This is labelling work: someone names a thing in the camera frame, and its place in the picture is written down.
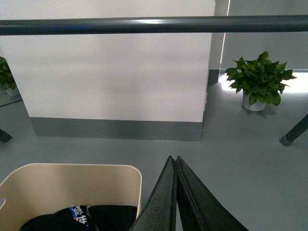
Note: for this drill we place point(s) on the beige plastic laundry hamper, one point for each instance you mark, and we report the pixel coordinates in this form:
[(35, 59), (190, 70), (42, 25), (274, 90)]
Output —
[(38, 189)]

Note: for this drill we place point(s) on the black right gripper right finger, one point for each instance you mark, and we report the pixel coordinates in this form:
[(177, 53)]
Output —
[(199, 209)]

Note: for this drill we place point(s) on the right potted green plant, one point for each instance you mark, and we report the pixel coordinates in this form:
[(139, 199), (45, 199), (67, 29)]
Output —
[(260, 80)]

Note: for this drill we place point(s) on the potted green plant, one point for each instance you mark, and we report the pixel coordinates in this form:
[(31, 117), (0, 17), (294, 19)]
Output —
[(260, 80), (7, 81)]

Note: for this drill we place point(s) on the right hanger rack leg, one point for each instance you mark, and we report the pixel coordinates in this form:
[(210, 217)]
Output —
[(295, 132)]

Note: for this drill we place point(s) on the left hanger rack leg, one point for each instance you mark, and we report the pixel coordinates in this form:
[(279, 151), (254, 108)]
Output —
[(4, 136)]

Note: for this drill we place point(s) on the dark clothes hanger rail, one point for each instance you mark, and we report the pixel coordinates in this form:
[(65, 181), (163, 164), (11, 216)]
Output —
[(138, 25)]

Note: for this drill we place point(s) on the black printed garment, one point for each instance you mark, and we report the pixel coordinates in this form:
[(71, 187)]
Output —
[(85, 218)]

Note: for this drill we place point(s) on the left potted green plant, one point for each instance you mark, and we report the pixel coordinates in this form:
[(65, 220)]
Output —
[(7, 81)]

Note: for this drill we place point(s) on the hanger rack leg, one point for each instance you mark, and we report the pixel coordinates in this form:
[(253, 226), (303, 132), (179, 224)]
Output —
[(295, 132), (4, 136)]

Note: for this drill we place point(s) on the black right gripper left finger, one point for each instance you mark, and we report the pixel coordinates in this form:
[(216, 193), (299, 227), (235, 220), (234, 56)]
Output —
[(159, 213)]

